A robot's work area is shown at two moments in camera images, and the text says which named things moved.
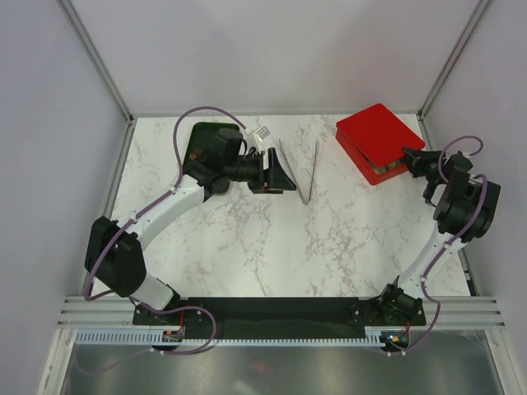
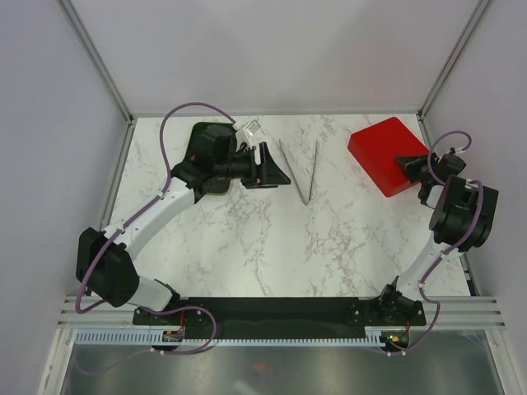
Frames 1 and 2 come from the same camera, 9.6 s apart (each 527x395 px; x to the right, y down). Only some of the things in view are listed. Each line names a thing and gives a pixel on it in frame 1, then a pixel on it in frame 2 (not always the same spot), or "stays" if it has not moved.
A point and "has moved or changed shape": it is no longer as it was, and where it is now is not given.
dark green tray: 201,136 stays
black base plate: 277,315 stays
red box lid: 377,132 has moved or changed shape
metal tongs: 291,168 stays
